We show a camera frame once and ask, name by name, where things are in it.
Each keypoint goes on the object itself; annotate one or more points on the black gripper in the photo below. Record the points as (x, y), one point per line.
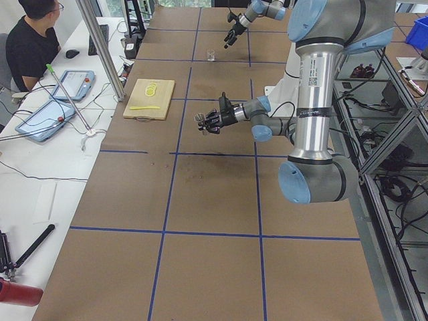
(239, 27)
(226, 118)

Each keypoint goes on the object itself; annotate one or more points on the steel jigger cup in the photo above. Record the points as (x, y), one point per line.
(199, 118)

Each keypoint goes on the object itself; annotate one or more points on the clear glass measuring cup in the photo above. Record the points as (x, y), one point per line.
(210, 55)

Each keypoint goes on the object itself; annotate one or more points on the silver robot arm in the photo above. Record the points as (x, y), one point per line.
(274, 10)
(321, 31)

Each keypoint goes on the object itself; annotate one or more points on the bamboo cutting board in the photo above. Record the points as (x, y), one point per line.
(162, 98)

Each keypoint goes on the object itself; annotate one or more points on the yellow plastic knife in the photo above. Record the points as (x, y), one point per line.
(149, 107)

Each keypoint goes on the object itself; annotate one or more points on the black power adapter box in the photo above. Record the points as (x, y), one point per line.
(131, 47)

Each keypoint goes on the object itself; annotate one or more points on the blue teach pendant far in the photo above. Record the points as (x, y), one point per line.
(77, 83)

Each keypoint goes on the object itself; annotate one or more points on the blue teach pendant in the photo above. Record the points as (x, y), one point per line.
(77, 83)
(46, 121)

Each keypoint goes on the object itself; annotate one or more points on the black computer mouse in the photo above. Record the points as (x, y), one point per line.
(71, 53)

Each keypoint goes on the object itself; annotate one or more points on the blue teach pendant near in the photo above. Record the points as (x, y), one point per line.
(46, 121)

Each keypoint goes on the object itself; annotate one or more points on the silver rod green tip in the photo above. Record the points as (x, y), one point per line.
(87, 126)

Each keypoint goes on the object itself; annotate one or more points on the blue plastic bin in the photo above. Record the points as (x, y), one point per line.
(418, 34)

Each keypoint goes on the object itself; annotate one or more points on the person in black shirt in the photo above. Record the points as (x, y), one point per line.
(33, 44)

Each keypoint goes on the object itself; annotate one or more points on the red cylinder bottle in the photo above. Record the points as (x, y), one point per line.
(19, 294)

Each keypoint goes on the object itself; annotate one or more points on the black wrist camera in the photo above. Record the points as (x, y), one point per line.
(224, 104)
(231, 16)

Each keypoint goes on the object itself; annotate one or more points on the aluminium frame post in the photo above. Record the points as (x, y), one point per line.
(95, 32)

